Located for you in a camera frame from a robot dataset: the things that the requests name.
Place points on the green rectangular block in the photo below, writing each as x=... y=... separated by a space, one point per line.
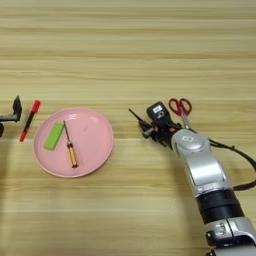
x=54 y=136

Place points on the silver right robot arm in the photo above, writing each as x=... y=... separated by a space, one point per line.
x=206 y=166

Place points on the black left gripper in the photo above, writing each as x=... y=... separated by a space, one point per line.
x=1 y=130

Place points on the right gripper labelled black box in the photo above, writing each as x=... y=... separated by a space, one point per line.
x=158 y=112

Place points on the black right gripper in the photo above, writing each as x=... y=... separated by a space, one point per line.
x=165 y=133

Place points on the red and black marker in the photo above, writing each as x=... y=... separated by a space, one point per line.
x=30 y=118

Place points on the pink round plate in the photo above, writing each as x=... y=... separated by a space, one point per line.
x=90 y=146

